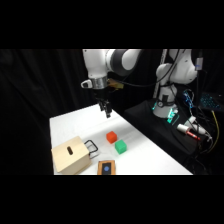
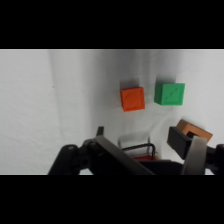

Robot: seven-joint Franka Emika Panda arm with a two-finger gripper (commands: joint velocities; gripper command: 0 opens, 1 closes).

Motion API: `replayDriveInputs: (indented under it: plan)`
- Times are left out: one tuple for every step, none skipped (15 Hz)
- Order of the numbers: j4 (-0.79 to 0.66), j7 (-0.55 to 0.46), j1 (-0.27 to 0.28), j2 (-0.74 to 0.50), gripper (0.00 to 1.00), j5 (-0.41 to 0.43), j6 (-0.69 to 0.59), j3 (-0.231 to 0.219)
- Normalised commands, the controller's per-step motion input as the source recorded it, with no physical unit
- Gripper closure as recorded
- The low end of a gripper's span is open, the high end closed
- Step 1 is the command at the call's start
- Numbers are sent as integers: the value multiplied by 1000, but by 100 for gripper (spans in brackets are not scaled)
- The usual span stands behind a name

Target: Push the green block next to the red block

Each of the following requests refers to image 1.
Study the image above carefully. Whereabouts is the green block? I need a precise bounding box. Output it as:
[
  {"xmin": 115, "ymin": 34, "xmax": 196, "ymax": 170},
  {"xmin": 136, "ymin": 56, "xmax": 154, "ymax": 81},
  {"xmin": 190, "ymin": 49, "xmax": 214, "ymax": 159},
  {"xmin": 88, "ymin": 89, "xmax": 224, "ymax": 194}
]
[{"xmin": 114, "ymin": 140, "xmax": 128, "ymax": 155}]

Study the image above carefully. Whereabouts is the yellow cable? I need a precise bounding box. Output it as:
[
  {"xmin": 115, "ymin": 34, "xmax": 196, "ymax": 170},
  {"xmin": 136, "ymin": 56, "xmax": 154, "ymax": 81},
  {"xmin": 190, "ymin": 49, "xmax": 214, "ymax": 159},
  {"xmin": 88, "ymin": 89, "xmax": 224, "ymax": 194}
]
[{"xmin": 208, "ymin": 110, "xmax": 221, "ymax": 154}]

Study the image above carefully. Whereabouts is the white cylinder with red tip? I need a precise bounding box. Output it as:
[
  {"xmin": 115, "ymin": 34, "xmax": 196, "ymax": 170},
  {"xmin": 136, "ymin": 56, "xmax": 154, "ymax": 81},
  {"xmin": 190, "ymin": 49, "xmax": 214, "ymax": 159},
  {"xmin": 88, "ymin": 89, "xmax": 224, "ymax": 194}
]
[{"xmin": 176, "ymin": 123, "xmax": 202, "ymax": 141}]

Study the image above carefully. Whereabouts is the blue cable bundle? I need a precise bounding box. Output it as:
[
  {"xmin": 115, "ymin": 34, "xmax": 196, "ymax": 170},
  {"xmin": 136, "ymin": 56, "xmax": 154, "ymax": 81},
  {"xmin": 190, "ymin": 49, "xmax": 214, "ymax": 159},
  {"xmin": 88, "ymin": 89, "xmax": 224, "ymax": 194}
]
[{"xmin": 182, "ymin": 89, "xmax": 196, "ymax": 111}]

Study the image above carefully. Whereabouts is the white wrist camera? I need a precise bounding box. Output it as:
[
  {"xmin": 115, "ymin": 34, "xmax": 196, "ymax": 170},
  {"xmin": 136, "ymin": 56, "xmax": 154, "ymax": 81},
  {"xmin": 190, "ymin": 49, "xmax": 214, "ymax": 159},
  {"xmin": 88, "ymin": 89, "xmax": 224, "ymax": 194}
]
[{"xmin": 80, "ymin": 79, "xmax": 93, "ymax": 89}]

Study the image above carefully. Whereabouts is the red block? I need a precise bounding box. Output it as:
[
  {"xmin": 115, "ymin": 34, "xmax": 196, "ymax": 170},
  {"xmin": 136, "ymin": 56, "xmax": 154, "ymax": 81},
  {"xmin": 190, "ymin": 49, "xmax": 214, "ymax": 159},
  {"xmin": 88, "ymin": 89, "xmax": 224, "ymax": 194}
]
[{"xmin": 106, "ymin": 131, "xmax": 118, "ymax": 144}]

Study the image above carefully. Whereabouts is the wooden box with slot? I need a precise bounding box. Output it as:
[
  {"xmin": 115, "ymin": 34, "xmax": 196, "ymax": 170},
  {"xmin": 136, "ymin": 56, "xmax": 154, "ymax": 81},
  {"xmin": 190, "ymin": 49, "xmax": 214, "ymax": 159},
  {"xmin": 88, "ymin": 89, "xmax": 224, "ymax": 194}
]
[{"xmin": 50, "ymin": 135, "xmax": 92, "ymax": 175}]

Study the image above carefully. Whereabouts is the black curtain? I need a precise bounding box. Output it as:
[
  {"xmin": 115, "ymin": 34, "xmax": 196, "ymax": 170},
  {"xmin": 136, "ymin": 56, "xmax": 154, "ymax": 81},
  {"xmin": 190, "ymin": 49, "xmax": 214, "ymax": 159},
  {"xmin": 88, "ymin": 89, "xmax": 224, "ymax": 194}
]
[{"xmin": 0, "ymin": 49, "xmax": 101, "ymax": 176}]

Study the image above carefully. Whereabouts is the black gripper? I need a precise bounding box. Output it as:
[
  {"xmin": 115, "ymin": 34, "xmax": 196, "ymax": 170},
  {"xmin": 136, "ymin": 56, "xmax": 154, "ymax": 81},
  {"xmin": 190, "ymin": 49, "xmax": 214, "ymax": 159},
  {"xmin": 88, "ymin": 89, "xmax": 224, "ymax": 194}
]
[{"xmin": 93, "ymin": 87, "xmax": 113, "ymax": 119}]

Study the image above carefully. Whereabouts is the wooden-framed black device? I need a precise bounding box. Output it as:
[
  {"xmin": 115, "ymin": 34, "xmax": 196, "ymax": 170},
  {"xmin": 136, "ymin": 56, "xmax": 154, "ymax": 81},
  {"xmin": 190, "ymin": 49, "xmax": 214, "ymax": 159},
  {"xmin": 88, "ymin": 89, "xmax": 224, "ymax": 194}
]
[{"xmin": 97, "ymin": 159, "xmax": 117, "ymax": 176}]

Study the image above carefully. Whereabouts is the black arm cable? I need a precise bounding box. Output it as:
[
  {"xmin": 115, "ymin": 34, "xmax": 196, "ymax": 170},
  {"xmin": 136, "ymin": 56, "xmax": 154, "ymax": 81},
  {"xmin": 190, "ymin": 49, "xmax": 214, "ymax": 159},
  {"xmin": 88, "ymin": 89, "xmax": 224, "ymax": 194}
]
[{"xmin": 118, "ymin": 49, "xmax": 181, "ymax": 89}]

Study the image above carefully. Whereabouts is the black wire handle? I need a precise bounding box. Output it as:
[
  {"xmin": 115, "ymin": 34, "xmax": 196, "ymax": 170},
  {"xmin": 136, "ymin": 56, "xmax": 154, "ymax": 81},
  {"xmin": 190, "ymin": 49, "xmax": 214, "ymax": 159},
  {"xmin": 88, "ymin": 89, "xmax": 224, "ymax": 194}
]
[{"xmin": 83, "ymin": 139, "xmax": 100, "ymax": 159}]

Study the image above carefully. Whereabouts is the black robot stand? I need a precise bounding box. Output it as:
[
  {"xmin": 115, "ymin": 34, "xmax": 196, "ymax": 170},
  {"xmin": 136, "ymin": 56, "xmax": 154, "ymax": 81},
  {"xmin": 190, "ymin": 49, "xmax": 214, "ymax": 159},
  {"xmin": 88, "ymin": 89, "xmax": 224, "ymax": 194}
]
[{"xmin": 120, "ymin": 99, "xmax": 204, "ymax": 164}]

